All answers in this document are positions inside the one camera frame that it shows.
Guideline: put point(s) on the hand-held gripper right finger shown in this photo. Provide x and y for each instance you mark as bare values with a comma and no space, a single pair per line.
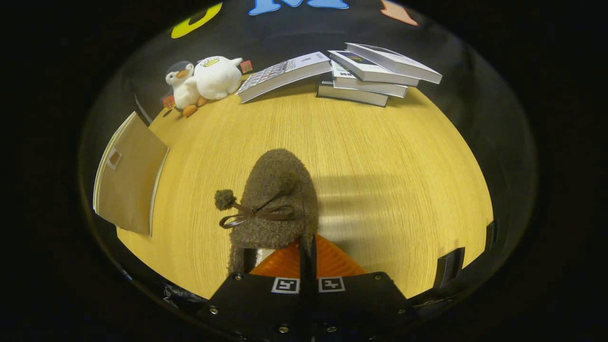
356,308

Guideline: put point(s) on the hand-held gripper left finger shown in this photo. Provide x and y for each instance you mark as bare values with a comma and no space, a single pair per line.
256,308

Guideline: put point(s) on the brown fuzzy shoe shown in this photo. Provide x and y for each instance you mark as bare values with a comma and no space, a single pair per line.
278,166

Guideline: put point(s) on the beige fabric storage box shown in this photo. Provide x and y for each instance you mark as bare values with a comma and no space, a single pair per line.
133,190

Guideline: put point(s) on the grey paperback book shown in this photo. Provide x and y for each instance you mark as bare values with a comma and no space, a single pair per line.
351,95

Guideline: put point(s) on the grey white penguin plush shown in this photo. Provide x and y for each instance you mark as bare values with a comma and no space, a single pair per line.
183,90

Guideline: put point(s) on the white duck plush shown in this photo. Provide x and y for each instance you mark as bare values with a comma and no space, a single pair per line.
218,78

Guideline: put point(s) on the patterned cover book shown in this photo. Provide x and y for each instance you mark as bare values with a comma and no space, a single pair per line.
280,76

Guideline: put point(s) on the black table edge bracket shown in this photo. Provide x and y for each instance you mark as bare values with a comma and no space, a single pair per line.
449,266
491,233

